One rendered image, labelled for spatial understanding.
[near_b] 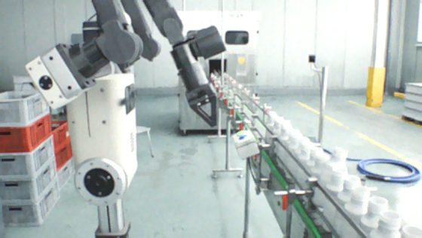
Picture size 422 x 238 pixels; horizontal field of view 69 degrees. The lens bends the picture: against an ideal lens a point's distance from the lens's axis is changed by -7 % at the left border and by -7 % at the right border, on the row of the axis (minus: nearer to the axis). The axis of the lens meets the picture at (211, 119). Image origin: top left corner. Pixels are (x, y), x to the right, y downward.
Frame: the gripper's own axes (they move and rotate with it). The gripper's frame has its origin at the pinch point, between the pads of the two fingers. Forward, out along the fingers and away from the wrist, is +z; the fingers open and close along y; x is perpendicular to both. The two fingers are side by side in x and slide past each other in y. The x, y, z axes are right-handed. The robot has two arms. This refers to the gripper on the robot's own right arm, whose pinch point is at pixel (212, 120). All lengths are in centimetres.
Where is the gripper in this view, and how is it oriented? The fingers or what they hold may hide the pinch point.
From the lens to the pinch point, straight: 80.9
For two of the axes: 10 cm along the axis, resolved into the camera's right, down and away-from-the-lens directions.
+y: -0.5, -1.9, 9.8
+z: 3.9, 9.0, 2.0
